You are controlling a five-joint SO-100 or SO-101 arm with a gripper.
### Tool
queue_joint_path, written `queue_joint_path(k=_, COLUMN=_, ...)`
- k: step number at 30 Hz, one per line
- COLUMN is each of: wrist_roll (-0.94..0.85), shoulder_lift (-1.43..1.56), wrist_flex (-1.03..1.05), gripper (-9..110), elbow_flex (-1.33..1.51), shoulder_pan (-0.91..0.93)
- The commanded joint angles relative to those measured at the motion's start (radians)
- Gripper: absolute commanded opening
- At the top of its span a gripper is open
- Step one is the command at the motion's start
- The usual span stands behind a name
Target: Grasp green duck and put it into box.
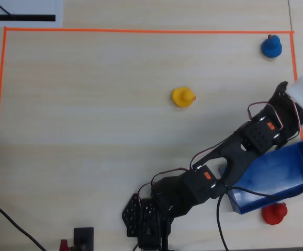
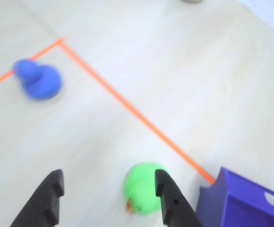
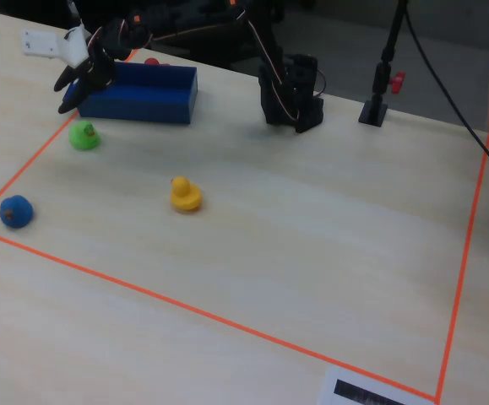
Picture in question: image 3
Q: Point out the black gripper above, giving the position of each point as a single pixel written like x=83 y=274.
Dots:
x=93 y=68

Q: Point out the green rubber duck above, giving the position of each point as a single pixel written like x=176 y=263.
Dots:
x=83 y=137

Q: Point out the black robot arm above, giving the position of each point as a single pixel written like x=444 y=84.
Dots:
x=278 y=76

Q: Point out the blue plastic box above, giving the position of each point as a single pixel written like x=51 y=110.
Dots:
x=142 y=101

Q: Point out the red rubber duck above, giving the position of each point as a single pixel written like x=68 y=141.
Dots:
x=156 y=62

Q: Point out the blue rubber duck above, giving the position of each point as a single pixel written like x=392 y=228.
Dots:
x=16 y=213

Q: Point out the yellow rubber duck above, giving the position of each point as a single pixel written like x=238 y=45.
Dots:
x=185 y=196

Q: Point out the orange tape strip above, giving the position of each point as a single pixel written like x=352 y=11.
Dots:
x=206 y=314
x=24 y=169
x=463 y=261

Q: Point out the red clamp knob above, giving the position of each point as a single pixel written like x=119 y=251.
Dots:
x=397 y=81

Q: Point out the white paper with black bar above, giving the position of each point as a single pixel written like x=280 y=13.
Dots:
x=354 y=390

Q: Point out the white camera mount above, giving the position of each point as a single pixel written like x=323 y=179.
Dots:
x=54 y=44

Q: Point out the black camera stand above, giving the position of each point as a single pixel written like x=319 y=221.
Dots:
x=379 y=84

